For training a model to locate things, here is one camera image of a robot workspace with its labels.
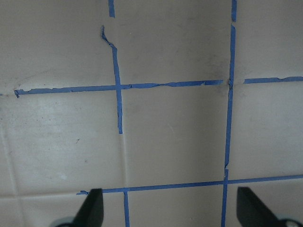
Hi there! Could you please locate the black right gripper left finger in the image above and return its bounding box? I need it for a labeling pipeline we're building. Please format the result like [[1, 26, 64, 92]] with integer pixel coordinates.
[[73, 189, 104, 227]]

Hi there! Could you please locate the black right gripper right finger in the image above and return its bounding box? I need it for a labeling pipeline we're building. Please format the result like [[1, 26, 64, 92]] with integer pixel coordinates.
[[236, 187, 279, 227]]

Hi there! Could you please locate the brown paper table cover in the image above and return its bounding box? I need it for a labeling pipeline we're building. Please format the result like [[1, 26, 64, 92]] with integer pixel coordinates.
[[0, 0, 303, 227]]

